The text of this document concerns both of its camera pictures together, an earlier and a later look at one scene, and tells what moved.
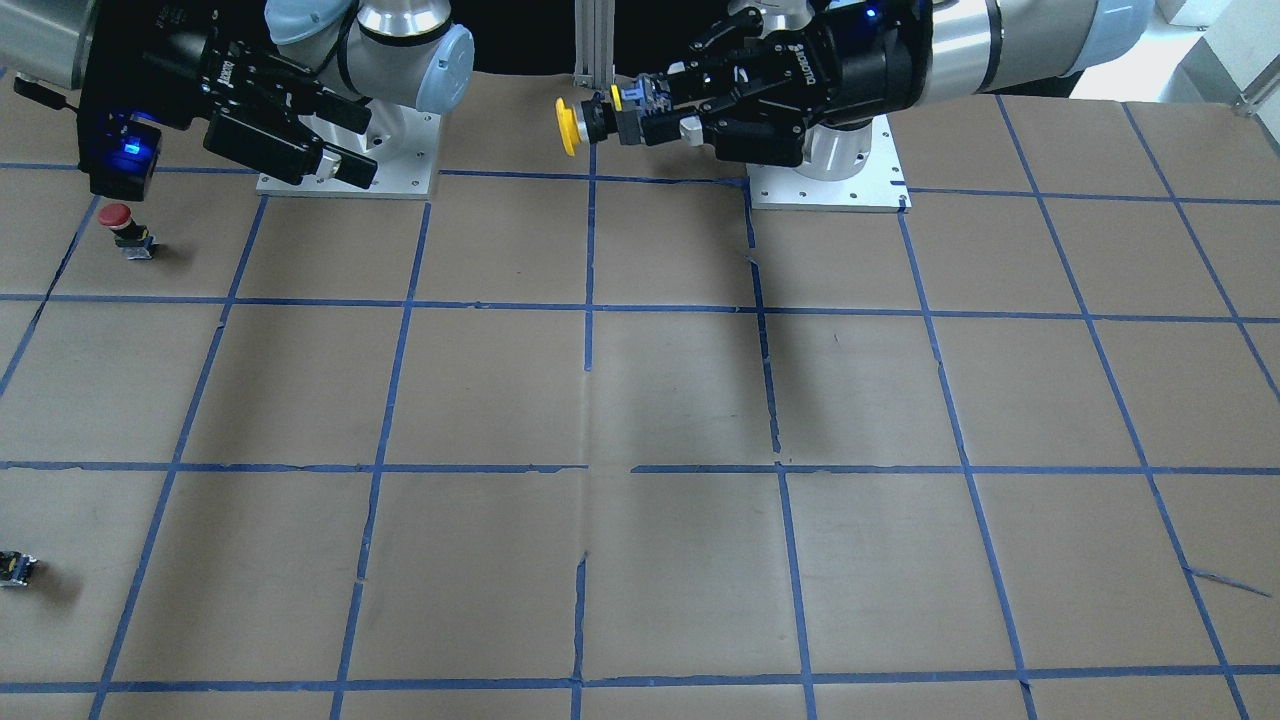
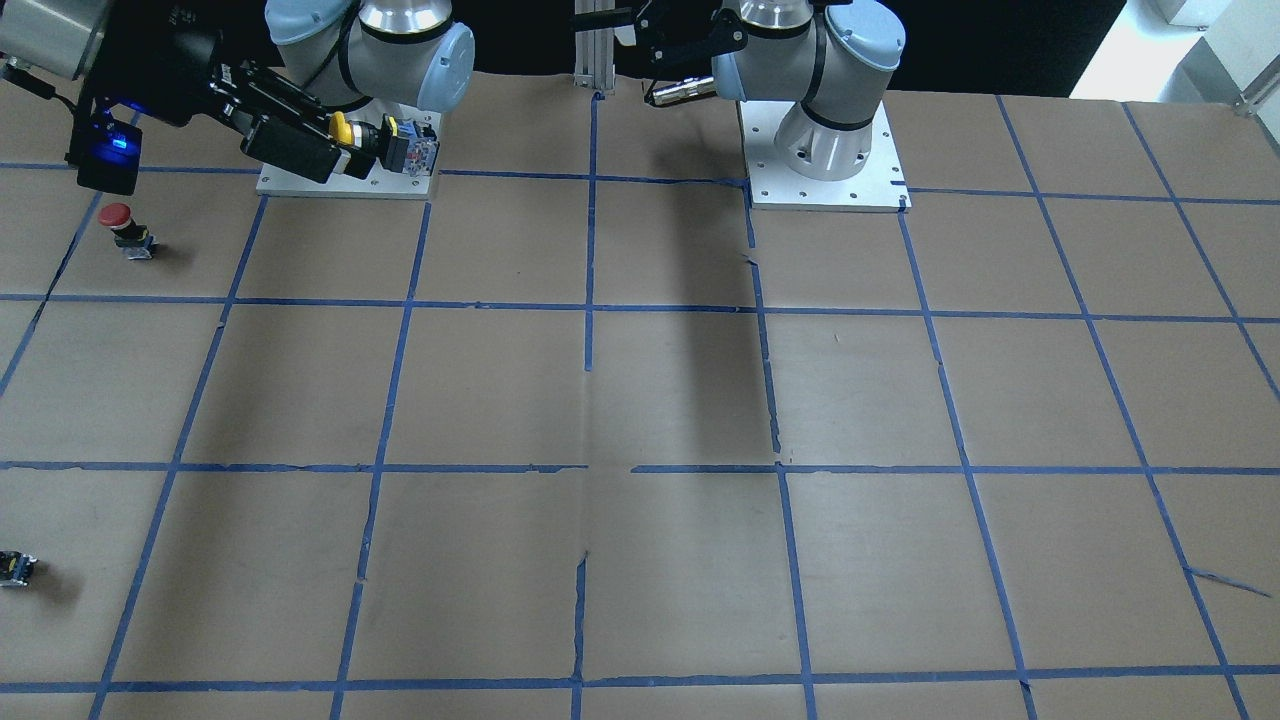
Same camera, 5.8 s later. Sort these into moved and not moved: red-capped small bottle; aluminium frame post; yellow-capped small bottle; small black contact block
Moved: yellow-capped small bottle
Not moved: aluminium frame post; red-capped small bottle; small black contact block
